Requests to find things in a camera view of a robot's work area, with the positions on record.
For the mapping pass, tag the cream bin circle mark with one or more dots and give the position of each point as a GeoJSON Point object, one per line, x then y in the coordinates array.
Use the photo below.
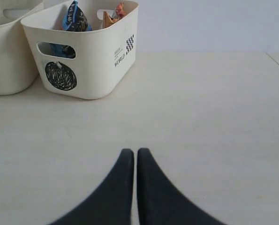
{"type": "Point", "coordinates": [86, 64]}

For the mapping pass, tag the orange snack bag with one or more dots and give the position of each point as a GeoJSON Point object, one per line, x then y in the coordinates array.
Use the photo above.
{"type": "Point", "coordinates": [118, 14]}

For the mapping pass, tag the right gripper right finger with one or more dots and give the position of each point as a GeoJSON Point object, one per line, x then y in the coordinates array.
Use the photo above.
{"type": "Point", "coordinates": [159, 202]}

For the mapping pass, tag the cream bin square mark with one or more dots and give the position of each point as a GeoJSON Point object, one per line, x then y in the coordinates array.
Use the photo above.
{"type": "Point", "coordinates": [18, 69]}

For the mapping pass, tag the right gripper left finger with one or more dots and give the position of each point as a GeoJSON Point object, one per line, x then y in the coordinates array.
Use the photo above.
{"type": "Point", "coordinates": [111, 202]}

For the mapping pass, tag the blue black snack bag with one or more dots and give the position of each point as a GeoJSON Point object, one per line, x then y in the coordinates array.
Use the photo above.
{"type": "Point", "coordinates": [74, 21]}

